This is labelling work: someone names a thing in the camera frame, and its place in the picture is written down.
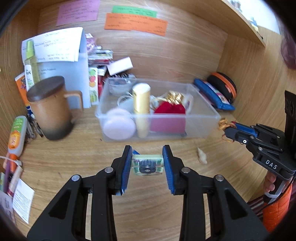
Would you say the green paper note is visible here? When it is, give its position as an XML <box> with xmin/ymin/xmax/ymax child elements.
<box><xmin>112</xmin><ymin>6</ymin><xmax>157</xmax><ymax>18</ymax></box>

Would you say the blue zipper pouch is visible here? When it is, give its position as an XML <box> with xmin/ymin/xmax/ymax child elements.
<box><xmin>194</xmin><ymin>78</ymin><xmax>235</xmax><ymax>111</ymax></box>

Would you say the pink paper note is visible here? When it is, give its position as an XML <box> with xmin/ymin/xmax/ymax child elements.
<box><xmin>56</xmin><ymin>1</ymin><xmax>100</xmax><ymax>27</ymax></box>

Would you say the orange box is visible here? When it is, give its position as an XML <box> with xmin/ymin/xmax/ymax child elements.
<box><xmin>15</xmin><ymin>72</ymin><xmax>32</xmax><ymax>114</ymax></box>

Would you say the beige spiral seashell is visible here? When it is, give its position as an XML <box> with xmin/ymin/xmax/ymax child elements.
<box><xmin>197</xmin><ymin>148</ymin><xmax>208</xmax><ymax>165</ymax></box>

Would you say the orange and white tube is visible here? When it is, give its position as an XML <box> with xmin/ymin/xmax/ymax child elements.
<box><xmin>8</xmin><ymin>115</ymin><xmax>28</xmax><ymax>160</ymax></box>

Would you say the red and gold gift pouch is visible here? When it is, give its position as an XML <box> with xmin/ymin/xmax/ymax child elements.
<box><xmin>150</xmin><ymin>91</ymin><xmax>186</xmax><ymax>135</ymax></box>

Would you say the white folded paper sheet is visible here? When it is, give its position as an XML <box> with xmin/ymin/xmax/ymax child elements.
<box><xmin>30</xmin><ymin>27</ymin><xmax>91</xmax><ymax>108</ymax></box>

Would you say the small green card packet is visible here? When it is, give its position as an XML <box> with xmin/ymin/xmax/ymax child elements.
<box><xmin>132</xmin><ymin>154</ymin><xmax>164</xmax><ymax>176</ymax></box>

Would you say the fruit pattern box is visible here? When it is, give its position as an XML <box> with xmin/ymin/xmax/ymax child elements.
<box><xmin>89</xmin><ymin>67</ymin><xmax>99</xmax><ymax>105</ymax></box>

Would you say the white small box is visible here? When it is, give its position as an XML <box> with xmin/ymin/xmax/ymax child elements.
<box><xmin>107</xmin><ymin>57</ymin><xmax>133</xmax><ymax>76</ymax></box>

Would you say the orange paper note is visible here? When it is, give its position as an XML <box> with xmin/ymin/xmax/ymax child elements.
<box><xmin>104</xmin><ymin>13</ymin><xmax>168</xmax><ymax>37</ymax></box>

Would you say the brown ceramic lidded mug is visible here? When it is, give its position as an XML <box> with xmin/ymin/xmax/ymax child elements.
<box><xmin>27</xmin><ymin>76</ymin><xmax>84</xmax><ymax>141</ymax></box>

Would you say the white leaflet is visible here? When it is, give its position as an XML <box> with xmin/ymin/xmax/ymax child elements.
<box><xmin>13</xmin><ymin>179</ymin><xmax>35</xmax><ymax>224</ymax></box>

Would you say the yellow sunscreen bottle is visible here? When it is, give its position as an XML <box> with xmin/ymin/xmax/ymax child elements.
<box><xmin>132</xmin><ymin>83</ymin><xmax>151</xmax><ymax>138</ymax></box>

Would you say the wooden shelf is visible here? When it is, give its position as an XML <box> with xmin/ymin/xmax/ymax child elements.
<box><xmin>219</xmin><ymin>0</ymin><xmax>266</xmax><ymax>47</ymax></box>

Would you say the pink round compact case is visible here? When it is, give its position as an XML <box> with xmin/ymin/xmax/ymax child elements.
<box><xmin>102</xmin><ymin>108</ymin><xmax>136</xmax><ymax>141</ymax></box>

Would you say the green spray bottle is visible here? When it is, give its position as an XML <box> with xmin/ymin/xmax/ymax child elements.
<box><xmin>24</xmin><ymin>40</ymin><xmax>40</xmax><ymax>91</ymax></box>

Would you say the cream jelly cup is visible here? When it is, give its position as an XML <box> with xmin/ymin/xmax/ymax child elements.
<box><xmin>182</xmin><ymin>94</ymin><xmax>194</xmax><ymax>114</ymax></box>

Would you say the clear plastic storage box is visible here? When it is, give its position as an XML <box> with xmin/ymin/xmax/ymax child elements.
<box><xmin>95</xmin><ymin>77</ymin><xmax>220</xmax><ymax>142</ymax></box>

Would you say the orange sleeve forearm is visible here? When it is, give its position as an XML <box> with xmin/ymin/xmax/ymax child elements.
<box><xmin>262</xmin><ymin>184</ymin><xmax>292</xmax><ymax>232</ymax></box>

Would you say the person's right hand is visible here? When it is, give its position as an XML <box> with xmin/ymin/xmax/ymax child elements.
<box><xmin>263</xmin><ymin>172</ymin><xmax>276</xmax><ymax>193</ymax></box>

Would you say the white charging cable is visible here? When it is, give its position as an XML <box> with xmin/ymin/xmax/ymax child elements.
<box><xmin>0</xmin><ymin>155</ymin><xmax>23</xmax><ymax>167</ymax></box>

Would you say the black orange round case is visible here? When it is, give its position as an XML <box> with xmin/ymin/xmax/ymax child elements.
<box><xmin>207</xmin><ymin>72</ymin><xmax>237</xmax><ymax>104</ymax></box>

